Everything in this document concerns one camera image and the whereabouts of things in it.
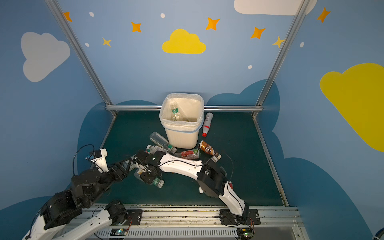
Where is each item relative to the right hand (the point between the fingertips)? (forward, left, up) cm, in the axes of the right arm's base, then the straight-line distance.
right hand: (149, 175), depth 81 cm
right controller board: (-23, -51, -10) cm, 56 cm away
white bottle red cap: (+39, -32, -1) cm, 51 cm away
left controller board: (-26, +11, -8) cm, 29 cm away
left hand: (-2, +2, +21) cm, 21 cm away
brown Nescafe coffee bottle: (+21, -34, -4) cm, 40 cm away
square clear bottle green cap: (-3, -5, 0) cm, 6 cm away
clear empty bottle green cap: (+26, +1, -4) cm, 27 cm away
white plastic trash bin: (+42, -15, +4) cm, 45 cm away
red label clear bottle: (+16, -21, -3) cm, 27 cm away
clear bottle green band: (+39, -11, +13) cm, 42 cm away
